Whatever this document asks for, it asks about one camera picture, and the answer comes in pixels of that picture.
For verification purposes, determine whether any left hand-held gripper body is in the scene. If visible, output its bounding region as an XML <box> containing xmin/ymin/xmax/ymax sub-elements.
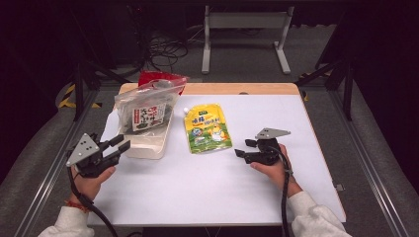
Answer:
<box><xmin>65</xmin><ymin>132</ymin><xmax>121</xmax><ymax>179</ymax></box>

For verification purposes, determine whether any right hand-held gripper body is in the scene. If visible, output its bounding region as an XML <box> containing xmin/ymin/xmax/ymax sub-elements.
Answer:
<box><xmin>245</xmin><ymin>127</ymin><xmax>292</xmax><ymax>166</ymax></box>

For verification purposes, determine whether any white divided storage box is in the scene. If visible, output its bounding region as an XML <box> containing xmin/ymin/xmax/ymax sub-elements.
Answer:
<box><xmin>116</xmin><ymin>98</ymin><xmax>175</xmax><ymax>161</ymax></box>

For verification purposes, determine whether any yellow green spout pouch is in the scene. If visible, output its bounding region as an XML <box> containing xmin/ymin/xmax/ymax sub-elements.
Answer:
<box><xmin>183</xmin><ymin>103</ymin><xmax>233</xmax><ymax>155</ymax></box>

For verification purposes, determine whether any clear bag of dried seaweed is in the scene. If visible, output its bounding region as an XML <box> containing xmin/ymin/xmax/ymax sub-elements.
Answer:
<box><xmin>113</xmin><ymin>78</ymin><xmax>189</xmax><ymax>136</ymax></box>

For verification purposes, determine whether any red white seasoning packet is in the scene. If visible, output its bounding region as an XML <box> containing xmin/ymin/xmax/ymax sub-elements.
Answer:
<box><xmin>137</xmin><ymin>69</ymin><xmax>190</xmax><ymax>97</ymax></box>

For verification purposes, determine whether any person's right hand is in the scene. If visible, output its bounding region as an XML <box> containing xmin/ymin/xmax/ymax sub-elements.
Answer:
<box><xmin>249</xmin><ymin>143</ymin><xmax>303</xmax><ymax>198</ymax></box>

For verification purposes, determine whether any person's left hand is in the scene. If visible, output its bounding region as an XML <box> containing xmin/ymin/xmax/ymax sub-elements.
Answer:
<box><xmin>67</xmin><ymin>164</ymin><xmax>118</xmax><ymax>207</ymax></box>

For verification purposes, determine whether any white table mat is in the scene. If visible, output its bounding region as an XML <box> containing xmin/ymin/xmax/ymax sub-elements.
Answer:
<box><xmin>87</xmin><ymin>94</ymin><xmax>348</xmax><ymax>227</ymax></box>

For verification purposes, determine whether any black metal stand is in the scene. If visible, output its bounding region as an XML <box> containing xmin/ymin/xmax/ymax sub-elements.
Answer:
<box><xmin>294</xmin><ymin>55</ymin><xmax>356</xmax><ymax>121</ymax></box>
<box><xmin>70</xmin><ymin>58</ymin><xmax>132</xmax><ymax>122</ymax></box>

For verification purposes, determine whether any aluminium rail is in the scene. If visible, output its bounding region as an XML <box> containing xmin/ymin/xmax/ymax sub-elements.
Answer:
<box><xmin>13</xmin><ymin>88</ymin><xmax>100</xmax><ymax>237</ymax></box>
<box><xmin>329</xmin><ymin>88</ymin><xmax>410</xmax><ymax>237</ymax></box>

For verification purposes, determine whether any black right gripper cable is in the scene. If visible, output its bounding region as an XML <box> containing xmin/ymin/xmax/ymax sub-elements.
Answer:
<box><xmin>270</xmin><ymin>146</ymin><xmax>295</xmax><ymax>237</ymax></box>

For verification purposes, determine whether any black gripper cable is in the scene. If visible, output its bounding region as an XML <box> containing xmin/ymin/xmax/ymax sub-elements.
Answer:
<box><xmin>270</xmin><ymin>146</ymin><xmax>295</xmax><ymax>237</ymax></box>
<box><xmin>66</xmin><ymin>166</ymin><xmax>120</xmax><ymax>237</ymax></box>

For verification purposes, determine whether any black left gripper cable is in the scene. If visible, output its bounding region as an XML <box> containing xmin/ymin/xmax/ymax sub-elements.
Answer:
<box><xmin>66</xmin><ymin>166</ymin><xmax>120</xmax><ymax>237</ymax></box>

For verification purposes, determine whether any red bracelet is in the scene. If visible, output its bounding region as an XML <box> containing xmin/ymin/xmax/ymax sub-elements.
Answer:
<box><xmin>63</xmin><ymin>198</ymin><xmax>92</xmax><ymax>213</ymax></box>

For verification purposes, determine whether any bundle of black floor cables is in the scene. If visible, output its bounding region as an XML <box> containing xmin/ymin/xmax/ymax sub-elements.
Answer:
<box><xmin>131</xmin><ymin>29</ymin><xmax>206</xmax><ymax>83</ymax></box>

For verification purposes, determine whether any white metal stand frame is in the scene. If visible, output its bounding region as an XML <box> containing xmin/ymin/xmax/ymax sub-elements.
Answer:
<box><xmin>201</xmin><ymin>4</ymin><xmax>295</xmax><ymax>76</ymax></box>

